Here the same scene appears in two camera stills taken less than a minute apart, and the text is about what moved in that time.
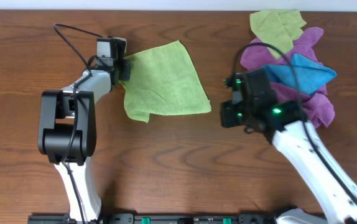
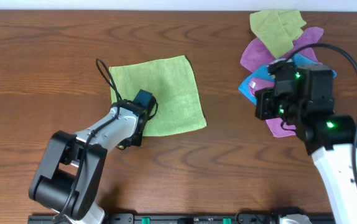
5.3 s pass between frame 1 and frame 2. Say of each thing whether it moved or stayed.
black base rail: stayed
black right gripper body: moved
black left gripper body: moved
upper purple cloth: stayed
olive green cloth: stayed
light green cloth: moved
